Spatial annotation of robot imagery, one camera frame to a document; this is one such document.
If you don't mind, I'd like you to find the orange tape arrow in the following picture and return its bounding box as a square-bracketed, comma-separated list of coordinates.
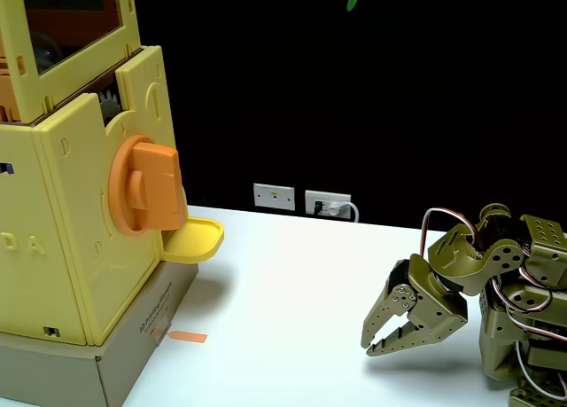
[168, 330, 209, 345]

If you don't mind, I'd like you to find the brown cardboard box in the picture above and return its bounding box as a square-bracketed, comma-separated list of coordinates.
[0, 260, 199, 407]

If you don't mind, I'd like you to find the yellow dispensing tray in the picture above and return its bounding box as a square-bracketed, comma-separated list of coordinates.
[159, 215, 225, 264]

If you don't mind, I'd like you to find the orange vending machine knob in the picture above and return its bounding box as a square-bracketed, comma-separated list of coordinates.
[108, 135, 187, 239]

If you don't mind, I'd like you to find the clear tape strip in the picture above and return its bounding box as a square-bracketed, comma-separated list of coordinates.
[151, 320, 174, 348]

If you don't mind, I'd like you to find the grey gear wheel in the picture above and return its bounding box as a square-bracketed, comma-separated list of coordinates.
[97, 87, 121, 121]

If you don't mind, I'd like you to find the white plug with cable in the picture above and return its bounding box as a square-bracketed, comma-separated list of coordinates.
[325, 201, 361, 224]

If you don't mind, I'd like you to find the white blank wall plate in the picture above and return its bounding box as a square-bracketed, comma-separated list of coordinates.
[252, 183, 296, 212]

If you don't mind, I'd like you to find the white wall socket plate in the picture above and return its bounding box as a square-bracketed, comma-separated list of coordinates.
[304, 189, 353, 220]

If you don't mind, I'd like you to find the red white black servo cable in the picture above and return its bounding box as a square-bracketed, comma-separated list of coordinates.
[419, 207, 480, 266]

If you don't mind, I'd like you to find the yellow capsule vending machine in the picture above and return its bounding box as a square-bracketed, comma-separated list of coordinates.
[0, 0, 190, 348]

